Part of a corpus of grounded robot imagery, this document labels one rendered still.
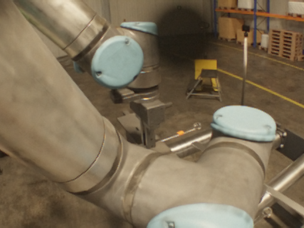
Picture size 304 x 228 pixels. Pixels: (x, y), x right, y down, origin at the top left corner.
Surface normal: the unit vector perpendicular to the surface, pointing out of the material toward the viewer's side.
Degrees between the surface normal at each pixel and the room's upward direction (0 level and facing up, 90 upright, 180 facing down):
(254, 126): 5
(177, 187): 22
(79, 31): 93
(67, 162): 106
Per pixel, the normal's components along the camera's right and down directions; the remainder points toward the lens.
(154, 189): -0.33, -0.52
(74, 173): 0.50, 0.59
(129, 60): 0.51, 0.42
